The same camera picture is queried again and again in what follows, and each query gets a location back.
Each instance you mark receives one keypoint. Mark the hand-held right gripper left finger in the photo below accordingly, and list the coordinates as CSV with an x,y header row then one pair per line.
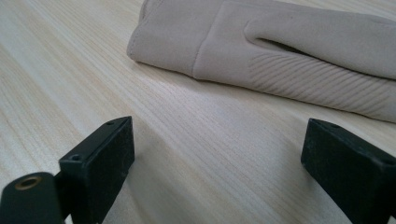
x,y
96,168

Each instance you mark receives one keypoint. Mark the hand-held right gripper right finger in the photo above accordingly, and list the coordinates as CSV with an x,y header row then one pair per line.
x,y
348,174

